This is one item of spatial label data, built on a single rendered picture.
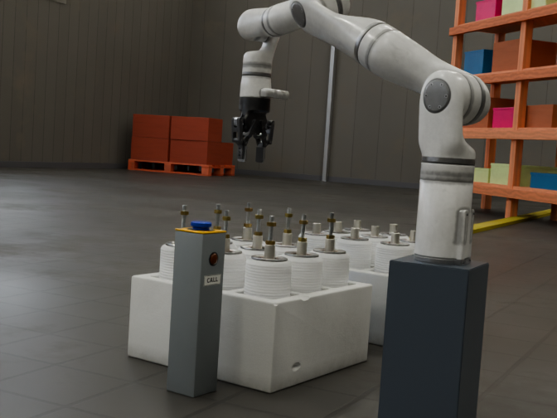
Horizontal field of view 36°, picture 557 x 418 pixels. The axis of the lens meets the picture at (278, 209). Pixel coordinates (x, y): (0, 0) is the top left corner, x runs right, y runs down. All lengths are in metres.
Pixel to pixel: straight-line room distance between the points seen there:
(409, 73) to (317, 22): 0.25
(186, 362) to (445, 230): 0.55
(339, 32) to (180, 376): 0.73
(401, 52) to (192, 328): 0.64
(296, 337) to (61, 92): 10.53
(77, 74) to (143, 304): 10.56
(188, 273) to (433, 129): 0.53
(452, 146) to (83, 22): 11.18
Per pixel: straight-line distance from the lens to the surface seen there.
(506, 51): 7.93
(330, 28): 1.71
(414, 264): 1.48
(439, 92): 1.49
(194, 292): 1.62
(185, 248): 1.63
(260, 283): 1.73
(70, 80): 12.26
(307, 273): 1.82
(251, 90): 2.05
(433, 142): 1.49
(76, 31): 12.38
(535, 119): 7.45
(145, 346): 1.91
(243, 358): 1.74
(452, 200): 1.48
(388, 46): 1.61
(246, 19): 2.06
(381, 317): 2.19
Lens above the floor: 0.48
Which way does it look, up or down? 4 degrees down
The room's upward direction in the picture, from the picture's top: 4 degrees clockwise
